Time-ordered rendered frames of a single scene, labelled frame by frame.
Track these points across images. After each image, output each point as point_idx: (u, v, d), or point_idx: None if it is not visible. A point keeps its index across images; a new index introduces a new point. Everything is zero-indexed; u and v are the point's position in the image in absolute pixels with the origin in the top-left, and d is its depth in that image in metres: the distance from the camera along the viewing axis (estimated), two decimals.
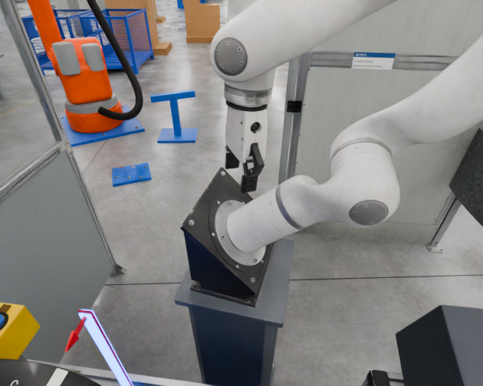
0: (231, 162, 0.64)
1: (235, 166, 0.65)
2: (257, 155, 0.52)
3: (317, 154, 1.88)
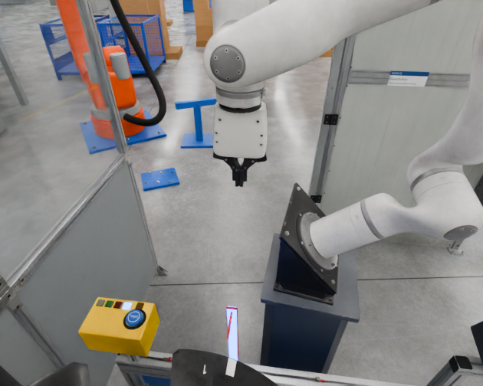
0: (239, 178, 0.62)
1: None
2: (265, 150, 0.58)
3: (349, 162, 2.01)
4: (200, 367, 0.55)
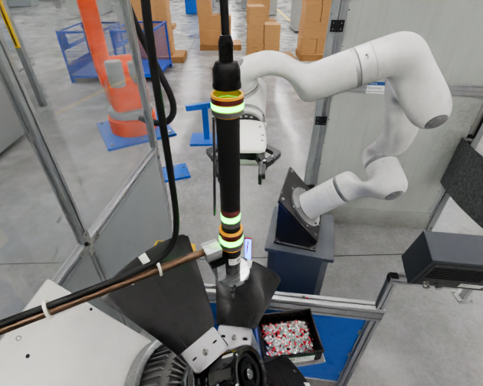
0: None
1: None
2: (274, 149, 0.66)
3: (337, 157, 2.40)
4: None
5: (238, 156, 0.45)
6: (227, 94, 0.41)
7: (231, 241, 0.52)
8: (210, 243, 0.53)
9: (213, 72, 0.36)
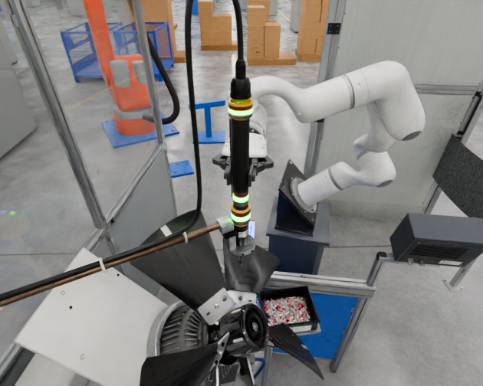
0: (231, 173, 0.61)
1: (230, 181, 0.61)
2: (270, 160, 0.67)
3: (334, 152, 2.53)
4: (291, 333, 1.05)
5: (248, 148, 0.59)
6: (240, 101, 0.54)
7: (241, 217, 0.66)
8: (224, 219, 0.67)
9: (231, 86, 0.50)
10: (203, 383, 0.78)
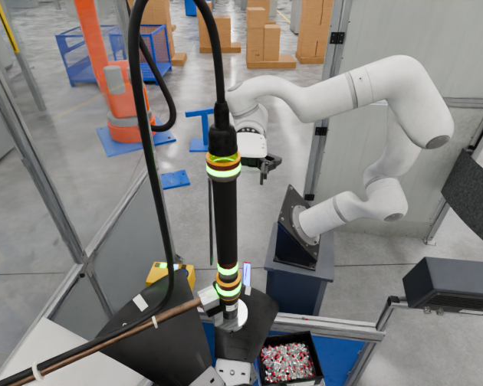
0: None
1: None
2: (274, 157, 0.68)
3: (337, 167, 2.39)
4: None
5: (235, 210, 0.44)
6: None
7: (228, 291, 0.51)
8: (207, 292, 0.52)
9: (208, 137, 0.35)
10: None
